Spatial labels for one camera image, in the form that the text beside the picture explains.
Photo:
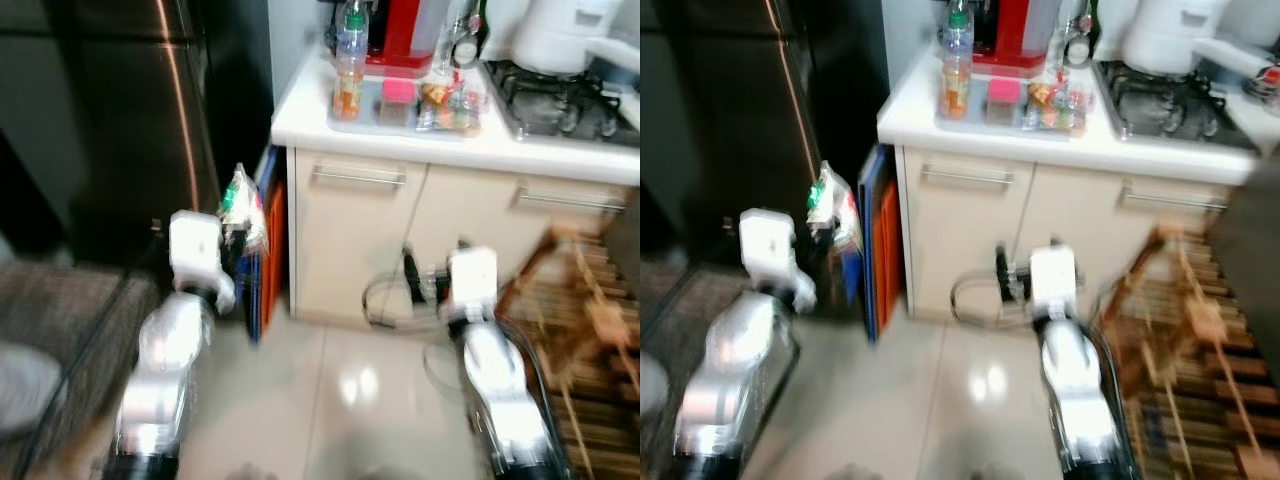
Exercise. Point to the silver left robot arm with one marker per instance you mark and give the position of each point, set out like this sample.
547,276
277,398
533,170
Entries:
730,380
165,370

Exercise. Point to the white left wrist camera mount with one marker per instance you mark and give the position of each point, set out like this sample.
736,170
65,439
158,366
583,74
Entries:
195,255
770,255

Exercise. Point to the beige cabinet with white top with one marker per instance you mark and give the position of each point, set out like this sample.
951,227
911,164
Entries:
350,240
960,240

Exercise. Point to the red white small packet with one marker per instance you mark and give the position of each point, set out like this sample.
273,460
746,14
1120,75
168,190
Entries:
1268,82

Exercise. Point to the red kitchen appliance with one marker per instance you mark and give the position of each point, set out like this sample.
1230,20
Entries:
1015,40
405,40

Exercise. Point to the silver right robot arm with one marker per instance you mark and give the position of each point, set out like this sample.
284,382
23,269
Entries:
1080,390
505,390

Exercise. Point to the small container pink lid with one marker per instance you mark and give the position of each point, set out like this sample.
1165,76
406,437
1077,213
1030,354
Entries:
397,102
1003,102

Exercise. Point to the white kitchen appliance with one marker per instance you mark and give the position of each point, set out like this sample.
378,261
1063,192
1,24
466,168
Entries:
560,35
1170,35

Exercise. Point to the black fridge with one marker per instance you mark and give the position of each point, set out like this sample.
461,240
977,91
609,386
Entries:
740,120
110,120

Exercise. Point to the white shoe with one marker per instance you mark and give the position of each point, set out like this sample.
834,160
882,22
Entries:
25,385

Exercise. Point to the grey floor mat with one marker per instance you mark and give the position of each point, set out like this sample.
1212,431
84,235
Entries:
690,300
70,310

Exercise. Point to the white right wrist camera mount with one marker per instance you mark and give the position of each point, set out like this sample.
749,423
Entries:
1056,280
473,280

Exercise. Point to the clear glass jar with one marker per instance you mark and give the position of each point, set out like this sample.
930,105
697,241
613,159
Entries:
463,45
1076,45

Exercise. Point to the wooden slatted chair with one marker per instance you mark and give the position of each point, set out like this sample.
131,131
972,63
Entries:
575,330
1190,340

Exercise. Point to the grey tray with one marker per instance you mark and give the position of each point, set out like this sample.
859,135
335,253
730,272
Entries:
1005,130
400,130

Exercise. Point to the colourful snack packets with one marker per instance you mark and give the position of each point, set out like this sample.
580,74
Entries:
450,105
1058,105

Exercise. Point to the clear snack bag green label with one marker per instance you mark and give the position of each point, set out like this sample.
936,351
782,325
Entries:
835,205
243,205

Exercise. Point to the orange flat board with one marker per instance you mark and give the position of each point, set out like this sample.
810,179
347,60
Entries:
888,250
277,250

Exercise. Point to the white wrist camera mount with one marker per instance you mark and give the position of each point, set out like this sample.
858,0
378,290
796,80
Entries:
1056,280
473,280
195,255
770,255

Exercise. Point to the clear plastic bottle green cap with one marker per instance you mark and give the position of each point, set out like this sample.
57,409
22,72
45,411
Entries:
350,70
957,70

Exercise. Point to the black gas stove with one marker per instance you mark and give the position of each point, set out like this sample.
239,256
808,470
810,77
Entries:
1165,105
555,100

